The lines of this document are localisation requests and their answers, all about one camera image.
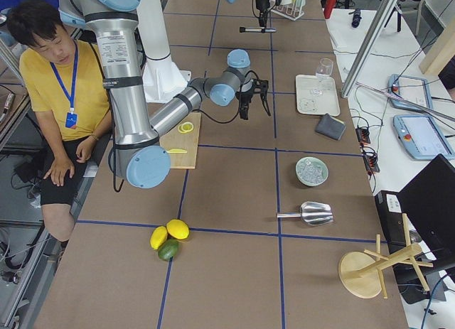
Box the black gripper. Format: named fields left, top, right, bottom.
left=236, top=79, right=271, bottom=120
left=255, top=0, right=282, bottom=26

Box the yellow lemon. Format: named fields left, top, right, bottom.
left=166, top=219, right=190, bottom=240
left=149, top=226, right=168, bottom=250

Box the wooden cup tree stand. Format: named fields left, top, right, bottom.
left=338, top=213, right=433, bottom=298

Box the cream bear tray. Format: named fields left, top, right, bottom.
left=295, top=75, right=341, bottom=117

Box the red cylinder bottle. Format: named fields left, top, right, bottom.
left=323, top=0, right=337, bottom=19

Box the clear wine glass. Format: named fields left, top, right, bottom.
left=314, top=58, right=333, bottom=95

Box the wooden cutting board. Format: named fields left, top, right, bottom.
left=159, top=112, right=201, bottom=169

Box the green bowl of ice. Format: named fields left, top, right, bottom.
left=295, top=156, right=328, bottom=187

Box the yellow plastic knife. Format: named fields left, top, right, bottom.
left=166, top=149, right=188, bottom=153

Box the metal ice scoop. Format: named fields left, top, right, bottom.
left=277, top=201, right=334, bottom=226

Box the far teach pendant tablet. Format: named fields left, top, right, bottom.
left=388, top=74, right=433, bottom=112

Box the teach pendant tablet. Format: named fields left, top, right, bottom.
left=392, top=114, right=454, bottom=161
left=388, top=74, right=433, bottom=112

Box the near teach pendant tablet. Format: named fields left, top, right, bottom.
left=392, top=114, right=454, bottom=161

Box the green lime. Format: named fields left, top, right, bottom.
left=158, top=239, right=179, bottom=261

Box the person in yellow shirt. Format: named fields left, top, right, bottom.
left=6, top=0, right=112, bottom=244

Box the black monitor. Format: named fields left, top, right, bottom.
left=398, top=154, right=454, bottom=274

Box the white wire cup rack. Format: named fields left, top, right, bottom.
left=272, top=0, right=306, bottom=21

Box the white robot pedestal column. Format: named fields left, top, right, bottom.
left=136, top=0, right=191, bottom=103

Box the aluminium frame post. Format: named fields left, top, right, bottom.
left=341, top=0, right=398, bottom=98

